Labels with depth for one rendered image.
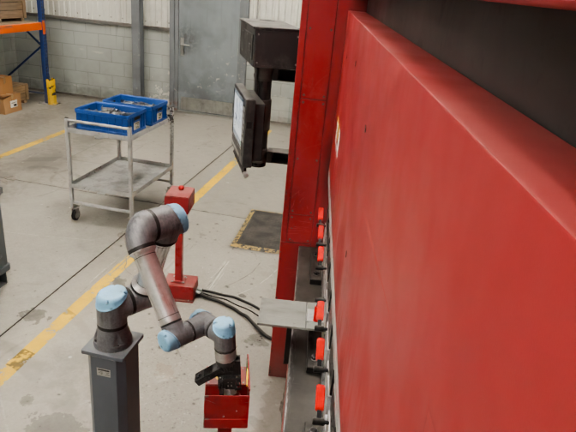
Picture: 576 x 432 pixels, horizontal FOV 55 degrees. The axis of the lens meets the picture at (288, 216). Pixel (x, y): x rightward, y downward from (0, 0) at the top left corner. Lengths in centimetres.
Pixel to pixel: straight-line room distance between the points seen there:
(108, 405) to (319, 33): 184
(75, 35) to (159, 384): 783
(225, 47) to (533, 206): 895
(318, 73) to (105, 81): 777
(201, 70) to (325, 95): 679
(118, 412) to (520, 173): 223
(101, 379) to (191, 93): 752
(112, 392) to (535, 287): 219
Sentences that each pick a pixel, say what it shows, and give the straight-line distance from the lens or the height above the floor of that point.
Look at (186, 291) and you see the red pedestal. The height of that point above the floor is 8.
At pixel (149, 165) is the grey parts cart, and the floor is 33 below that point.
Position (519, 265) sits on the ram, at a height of 202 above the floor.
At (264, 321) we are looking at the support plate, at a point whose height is 100.
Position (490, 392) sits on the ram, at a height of 194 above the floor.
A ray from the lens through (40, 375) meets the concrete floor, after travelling 354.
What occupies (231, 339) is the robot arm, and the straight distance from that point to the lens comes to 193.
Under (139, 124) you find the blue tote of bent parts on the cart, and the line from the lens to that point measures 511.
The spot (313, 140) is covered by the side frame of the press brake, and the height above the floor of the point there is 145.
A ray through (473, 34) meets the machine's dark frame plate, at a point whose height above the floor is 212.
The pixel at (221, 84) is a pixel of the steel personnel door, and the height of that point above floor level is 52.
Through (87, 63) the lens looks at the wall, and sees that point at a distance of 1035.
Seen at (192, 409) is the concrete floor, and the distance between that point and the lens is 321.
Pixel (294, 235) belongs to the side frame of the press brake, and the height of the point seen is 93.
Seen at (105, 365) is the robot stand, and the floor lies 72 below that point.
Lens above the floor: 216
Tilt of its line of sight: 23 degrees down
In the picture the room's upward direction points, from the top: 5 degrees clockwise
